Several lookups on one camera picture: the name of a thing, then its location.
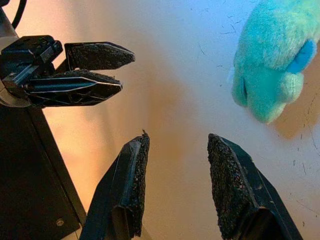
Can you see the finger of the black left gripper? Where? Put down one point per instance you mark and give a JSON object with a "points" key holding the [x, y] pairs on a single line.
{"points": [[97, 56], [75, 90]]}

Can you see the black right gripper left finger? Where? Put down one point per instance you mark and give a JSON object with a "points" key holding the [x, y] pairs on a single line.
{"points": [[120, 195]]}

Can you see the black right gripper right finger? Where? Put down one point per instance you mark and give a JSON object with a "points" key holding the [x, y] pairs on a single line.
{"points": [[240, 195]]}

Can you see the black metal panel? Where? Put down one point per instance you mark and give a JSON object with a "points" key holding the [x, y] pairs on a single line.
{"points": [[25, 175]]}

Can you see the teal plush toy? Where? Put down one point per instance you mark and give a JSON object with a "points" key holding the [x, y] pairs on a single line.
{"points": [[270, 50]]}

